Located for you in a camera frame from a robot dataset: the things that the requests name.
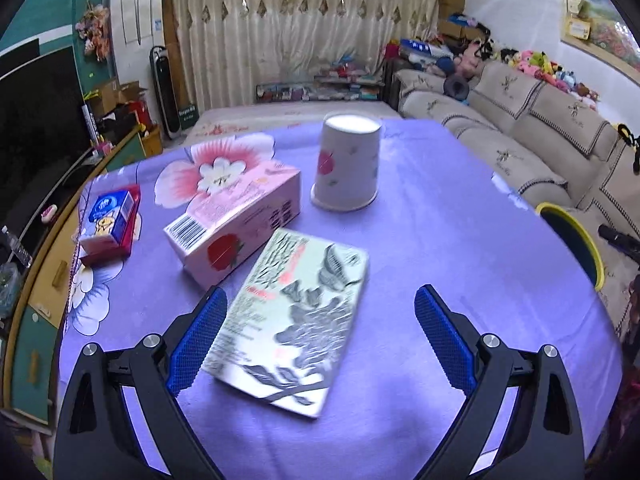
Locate low cluttered glass table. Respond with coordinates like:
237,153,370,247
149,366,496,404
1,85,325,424
256,74,386,103

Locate green yellow television cabinet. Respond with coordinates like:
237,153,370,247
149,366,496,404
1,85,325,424
0,125,151,421

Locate beige sofa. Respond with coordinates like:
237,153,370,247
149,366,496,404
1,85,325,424
385,57,640,321

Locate flat red box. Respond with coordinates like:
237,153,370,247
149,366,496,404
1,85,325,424
77,185,142,267

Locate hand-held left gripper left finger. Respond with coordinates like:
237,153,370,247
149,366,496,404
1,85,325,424
52,285,230,480

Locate yellow basket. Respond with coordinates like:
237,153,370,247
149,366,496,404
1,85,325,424
142,125,163,158

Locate black flat television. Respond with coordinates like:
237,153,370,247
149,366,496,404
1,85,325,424
0,37,88,241

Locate white floral paper cup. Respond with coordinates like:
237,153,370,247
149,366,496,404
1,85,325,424
310,113,382,212

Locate green leaf print carton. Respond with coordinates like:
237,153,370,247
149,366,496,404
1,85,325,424
202,227,371,418

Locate purple floral tablecloth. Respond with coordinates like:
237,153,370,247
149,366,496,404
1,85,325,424
52,120,626,480

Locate yellow rimmed trash bin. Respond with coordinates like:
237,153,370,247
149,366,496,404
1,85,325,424
535,202,606,291

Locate stacked cardboard boxes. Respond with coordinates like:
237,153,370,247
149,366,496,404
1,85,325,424
437,0,488,43

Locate glass ashtray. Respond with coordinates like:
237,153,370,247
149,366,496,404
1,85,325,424
0,262,21,318

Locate clear water bottle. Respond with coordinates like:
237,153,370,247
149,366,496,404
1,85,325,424
0,226,33,268

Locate white upright tube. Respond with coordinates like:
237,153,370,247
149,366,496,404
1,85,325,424
82,102,98,148

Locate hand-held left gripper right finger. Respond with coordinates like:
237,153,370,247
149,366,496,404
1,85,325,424
414,284,586,480

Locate beige patterned curtains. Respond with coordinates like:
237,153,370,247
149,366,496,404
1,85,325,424
161,0,446,111

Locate black tower fan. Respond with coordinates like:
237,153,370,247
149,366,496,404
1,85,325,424
150,46,182,140

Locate framed flower painting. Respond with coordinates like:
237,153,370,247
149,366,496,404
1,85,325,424
559,0,640,73

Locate pink strawberry print carton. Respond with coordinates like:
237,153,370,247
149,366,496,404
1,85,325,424
163,159,302,292

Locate hanging flower decoration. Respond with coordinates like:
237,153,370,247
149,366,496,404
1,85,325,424
75,4,112,61

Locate floral floor mat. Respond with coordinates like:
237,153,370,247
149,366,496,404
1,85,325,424
180,100,403,151

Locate white standing air conditioner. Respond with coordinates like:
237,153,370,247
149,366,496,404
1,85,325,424
109,0,166,111

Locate pile of plush toys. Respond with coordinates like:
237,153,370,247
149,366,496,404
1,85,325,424
382,35,601,101

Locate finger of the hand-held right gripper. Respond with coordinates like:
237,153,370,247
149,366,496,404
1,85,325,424
598,224,640,262

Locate yellow black plush toy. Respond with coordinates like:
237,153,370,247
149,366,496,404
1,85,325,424
617,122,640,176

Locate open cardboard boxes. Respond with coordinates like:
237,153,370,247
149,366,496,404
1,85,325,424
87,81,148,116

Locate small blue snack box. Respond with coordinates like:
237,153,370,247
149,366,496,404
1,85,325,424
79,191,138,253

